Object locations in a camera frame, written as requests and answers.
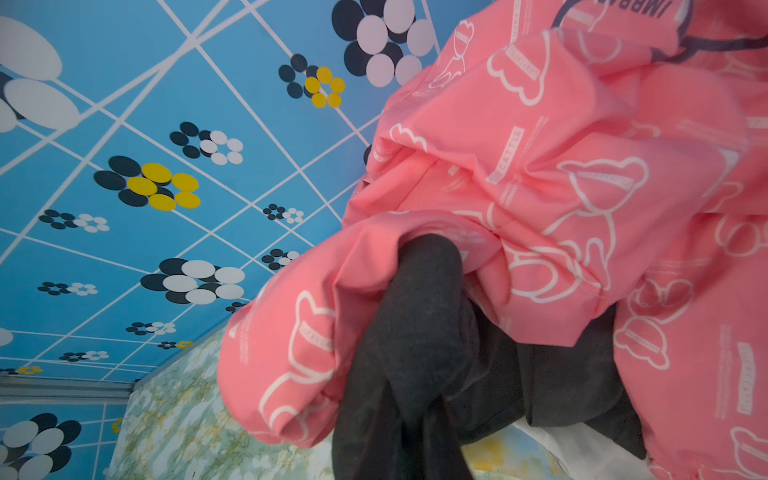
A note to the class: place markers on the dark grey cloth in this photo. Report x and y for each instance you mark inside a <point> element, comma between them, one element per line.
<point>432,374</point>

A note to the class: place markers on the white cloth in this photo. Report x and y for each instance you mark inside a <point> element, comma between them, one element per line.
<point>586,454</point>

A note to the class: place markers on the pink printed cloth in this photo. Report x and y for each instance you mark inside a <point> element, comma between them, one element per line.
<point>581,155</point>

